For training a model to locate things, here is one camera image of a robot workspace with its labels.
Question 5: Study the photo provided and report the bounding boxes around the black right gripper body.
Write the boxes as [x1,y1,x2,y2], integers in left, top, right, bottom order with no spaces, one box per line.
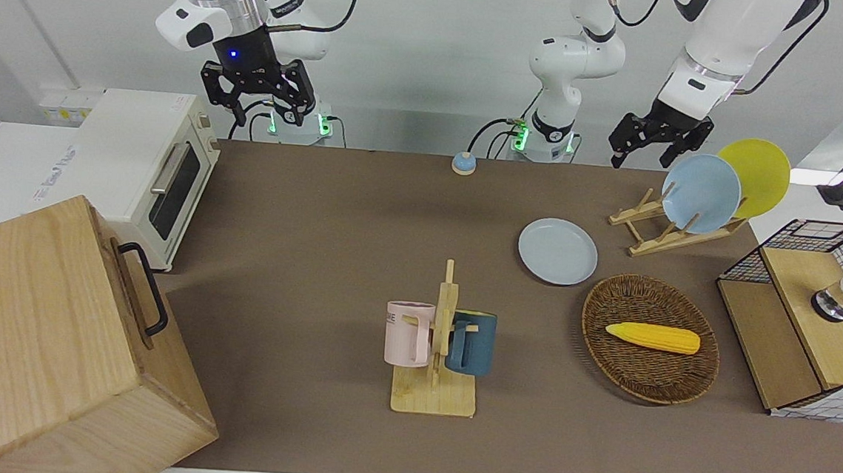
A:
[207,23,290,98]

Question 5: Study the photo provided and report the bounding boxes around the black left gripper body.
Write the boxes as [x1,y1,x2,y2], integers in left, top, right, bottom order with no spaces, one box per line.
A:
[647,97,716,144]

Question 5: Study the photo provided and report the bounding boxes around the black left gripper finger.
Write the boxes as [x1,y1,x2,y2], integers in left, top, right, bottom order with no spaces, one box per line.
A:
[606,112,654,171]
[667,124,714,171]

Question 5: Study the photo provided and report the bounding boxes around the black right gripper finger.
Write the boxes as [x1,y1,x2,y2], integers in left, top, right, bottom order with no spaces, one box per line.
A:
[197,61,251,128]
[272,57,322,128]

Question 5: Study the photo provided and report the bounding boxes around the gray plate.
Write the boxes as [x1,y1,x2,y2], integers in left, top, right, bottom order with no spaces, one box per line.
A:
[516,215,601,288]

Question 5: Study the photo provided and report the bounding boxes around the light blue plate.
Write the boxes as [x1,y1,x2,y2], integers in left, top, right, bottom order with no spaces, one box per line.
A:
[659,151,745,238]

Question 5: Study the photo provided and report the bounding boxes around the yellow plate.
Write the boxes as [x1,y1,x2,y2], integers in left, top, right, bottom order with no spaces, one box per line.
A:
[713,136,794,223]

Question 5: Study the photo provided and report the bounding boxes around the wooden plate rack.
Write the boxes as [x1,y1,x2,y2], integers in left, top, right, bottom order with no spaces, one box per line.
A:
[606,184,752,265]

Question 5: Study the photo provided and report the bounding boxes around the white toaster oven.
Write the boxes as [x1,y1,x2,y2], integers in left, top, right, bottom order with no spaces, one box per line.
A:
[64,86,226,276]

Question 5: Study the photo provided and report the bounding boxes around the brown table mat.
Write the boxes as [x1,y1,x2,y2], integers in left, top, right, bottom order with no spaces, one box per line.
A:
[146,135,843,473]

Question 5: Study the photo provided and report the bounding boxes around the yellow corn cob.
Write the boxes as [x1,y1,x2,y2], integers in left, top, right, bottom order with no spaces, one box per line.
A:
[604,320,703,356]

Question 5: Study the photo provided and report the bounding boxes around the brown wicker basket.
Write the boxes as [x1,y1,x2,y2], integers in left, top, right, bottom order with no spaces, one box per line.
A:
[577,270,726,410]

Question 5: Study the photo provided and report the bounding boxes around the dark blue mug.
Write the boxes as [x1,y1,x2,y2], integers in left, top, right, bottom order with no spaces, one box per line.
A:
[446,309,499,378]

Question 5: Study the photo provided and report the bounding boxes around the pink mug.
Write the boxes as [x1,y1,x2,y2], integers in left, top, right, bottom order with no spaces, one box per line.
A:
[383,300,437,369]

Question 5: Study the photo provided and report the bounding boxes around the large wooden box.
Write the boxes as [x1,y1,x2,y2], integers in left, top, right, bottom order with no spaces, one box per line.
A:
[0,189,235,473]

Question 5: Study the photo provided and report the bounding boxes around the wooden mug holder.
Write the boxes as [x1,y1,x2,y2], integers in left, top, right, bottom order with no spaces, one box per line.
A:
[389,256,487,419]

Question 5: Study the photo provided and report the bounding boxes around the black right base cable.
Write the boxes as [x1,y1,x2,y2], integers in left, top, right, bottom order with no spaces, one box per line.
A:
[228,97,276,143]

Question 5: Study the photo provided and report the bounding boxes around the black base cable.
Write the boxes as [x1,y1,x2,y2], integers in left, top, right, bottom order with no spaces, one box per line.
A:
[468,84,544,162]
[228,97,276,143]

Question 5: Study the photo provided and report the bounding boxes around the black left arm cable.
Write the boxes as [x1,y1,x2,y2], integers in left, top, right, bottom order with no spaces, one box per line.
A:
[599,0,830,101]

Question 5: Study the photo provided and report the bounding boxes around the black left base cable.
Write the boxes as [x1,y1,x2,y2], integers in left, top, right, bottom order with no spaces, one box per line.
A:
[468,84,544,162]

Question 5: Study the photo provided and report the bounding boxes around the white wall sockets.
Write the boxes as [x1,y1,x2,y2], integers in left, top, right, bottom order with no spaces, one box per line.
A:
[38,87,102,126]

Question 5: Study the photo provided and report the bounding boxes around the wire mesh wooden shelf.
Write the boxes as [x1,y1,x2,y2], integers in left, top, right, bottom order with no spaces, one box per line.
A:
[708,213,843,423]

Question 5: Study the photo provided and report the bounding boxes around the black box handle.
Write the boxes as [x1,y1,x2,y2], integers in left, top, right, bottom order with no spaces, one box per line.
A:
[112,241,174,339]

